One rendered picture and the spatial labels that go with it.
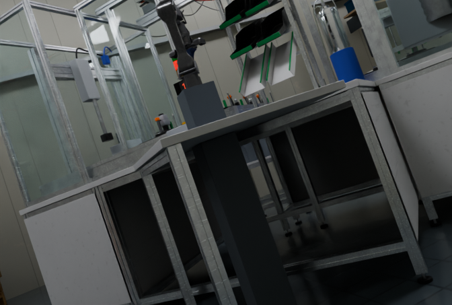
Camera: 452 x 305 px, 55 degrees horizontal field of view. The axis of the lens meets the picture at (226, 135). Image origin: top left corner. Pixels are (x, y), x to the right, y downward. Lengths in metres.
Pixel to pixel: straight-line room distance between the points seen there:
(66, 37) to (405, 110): 5.03
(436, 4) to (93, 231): 2.25
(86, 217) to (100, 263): 0.27
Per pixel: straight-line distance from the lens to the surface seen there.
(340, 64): 2.83
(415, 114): 2.54
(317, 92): 1.54
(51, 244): 2.83
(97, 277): 2.66
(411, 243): 1.93
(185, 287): 2.23
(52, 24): 6.64
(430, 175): 2.58
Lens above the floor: 0.74
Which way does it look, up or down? 3 degrees up
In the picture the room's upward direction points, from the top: 20 degrees counter-clockwise
